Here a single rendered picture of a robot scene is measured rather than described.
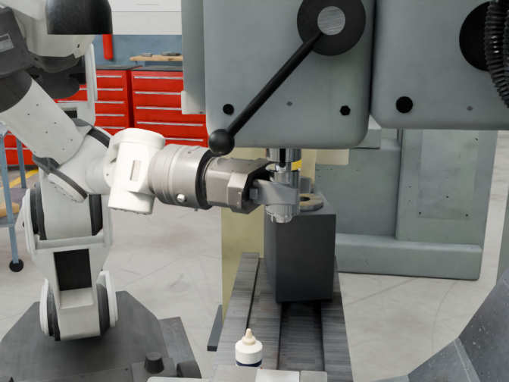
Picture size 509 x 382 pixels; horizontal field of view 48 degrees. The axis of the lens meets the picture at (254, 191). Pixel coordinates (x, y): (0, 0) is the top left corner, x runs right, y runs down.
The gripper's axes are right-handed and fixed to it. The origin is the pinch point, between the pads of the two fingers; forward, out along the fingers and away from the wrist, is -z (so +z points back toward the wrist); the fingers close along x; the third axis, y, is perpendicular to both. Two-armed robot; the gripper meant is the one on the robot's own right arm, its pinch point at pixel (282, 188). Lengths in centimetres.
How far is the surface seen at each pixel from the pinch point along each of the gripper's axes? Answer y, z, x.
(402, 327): 124, 5, 191
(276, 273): 27.3, 11.7, 29.4
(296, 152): -5.3, -2.1, -1.0
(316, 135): -9.3, -6.8, -8.1
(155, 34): 9, 512, 778
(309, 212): 14.9, 6.5, 33.4
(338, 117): -11.4, -9.0, -7.5
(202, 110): -10.6, 9.2, -5.1
